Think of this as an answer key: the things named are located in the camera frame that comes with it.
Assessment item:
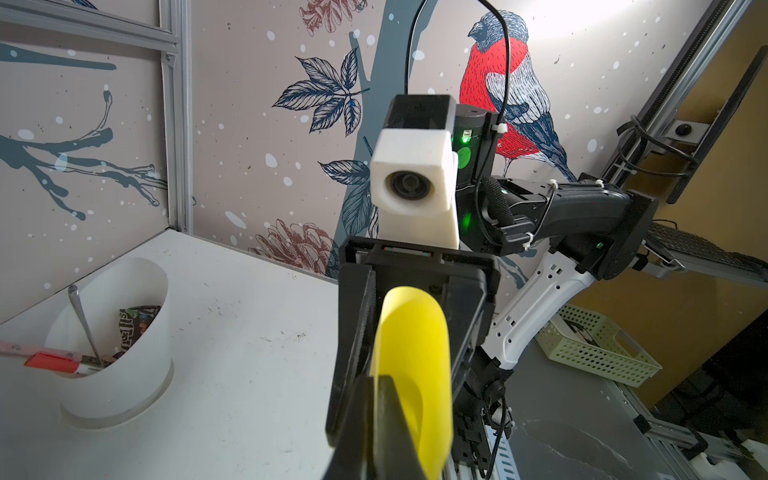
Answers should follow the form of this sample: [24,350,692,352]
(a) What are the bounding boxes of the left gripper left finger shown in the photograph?
[323,377,375,480]

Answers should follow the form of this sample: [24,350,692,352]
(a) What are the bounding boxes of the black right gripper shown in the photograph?
[325,237,500,447]

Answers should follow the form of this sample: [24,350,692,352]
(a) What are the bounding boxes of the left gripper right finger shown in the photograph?
[374,376,425,480]

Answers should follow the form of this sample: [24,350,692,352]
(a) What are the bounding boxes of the yellow square paper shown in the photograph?
[371,286,453,479]

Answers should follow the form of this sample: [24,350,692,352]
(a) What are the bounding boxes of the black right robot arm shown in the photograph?
[325,95,657,445]

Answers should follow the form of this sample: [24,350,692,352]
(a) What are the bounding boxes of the green plastic basket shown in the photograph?
[535,304,662,387]

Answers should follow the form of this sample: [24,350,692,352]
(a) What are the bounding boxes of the white utensil cup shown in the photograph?
[45,258,174,429]

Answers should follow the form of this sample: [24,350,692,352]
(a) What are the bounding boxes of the red pen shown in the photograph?
[1,341,115,377]

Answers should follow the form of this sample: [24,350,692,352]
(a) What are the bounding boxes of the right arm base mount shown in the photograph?
[449,362,512,479]

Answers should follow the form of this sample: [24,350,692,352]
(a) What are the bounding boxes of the metal spoon handle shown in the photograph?
[67,284,105,368]

